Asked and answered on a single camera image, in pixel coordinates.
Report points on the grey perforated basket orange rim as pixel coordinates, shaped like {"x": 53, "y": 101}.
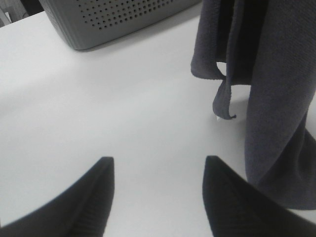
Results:
{"x": 84, "y": 24}

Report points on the dark grey towel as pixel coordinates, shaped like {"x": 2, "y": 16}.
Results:
{"x": 271, "y": 46}

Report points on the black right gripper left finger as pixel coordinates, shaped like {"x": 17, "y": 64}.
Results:
{"x": 82, "y": 210}

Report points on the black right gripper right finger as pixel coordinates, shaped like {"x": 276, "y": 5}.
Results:
{"x": 234, "y": 208}

